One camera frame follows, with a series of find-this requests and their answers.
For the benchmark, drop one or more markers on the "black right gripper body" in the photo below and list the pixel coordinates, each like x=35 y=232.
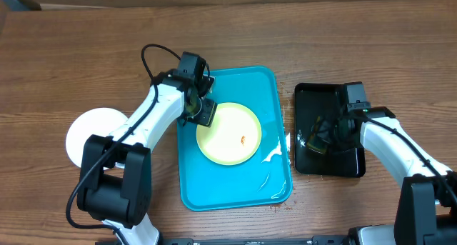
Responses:
x=338 y=141

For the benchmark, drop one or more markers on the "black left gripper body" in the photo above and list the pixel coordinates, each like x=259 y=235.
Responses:
x=203 y=114

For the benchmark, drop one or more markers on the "yellow green sponge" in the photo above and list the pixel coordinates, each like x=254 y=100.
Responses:
x=318 y=138

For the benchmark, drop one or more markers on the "light green plate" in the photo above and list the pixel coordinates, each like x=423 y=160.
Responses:
x=233 y=136

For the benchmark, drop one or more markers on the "white plate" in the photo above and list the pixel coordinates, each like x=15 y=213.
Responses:
x=99 y=121

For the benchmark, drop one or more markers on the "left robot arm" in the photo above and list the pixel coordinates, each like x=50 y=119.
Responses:
x=115 y=181

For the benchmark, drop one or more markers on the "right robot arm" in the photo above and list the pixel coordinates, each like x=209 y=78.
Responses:
x=426 y=212

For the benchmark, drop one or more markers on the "blue plastic tray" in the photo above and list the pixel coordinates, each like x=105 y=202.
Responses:
x=266 y=177

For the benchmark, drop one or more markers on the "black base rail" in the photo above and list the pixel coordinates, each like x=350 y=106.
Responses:
x=267 y=240

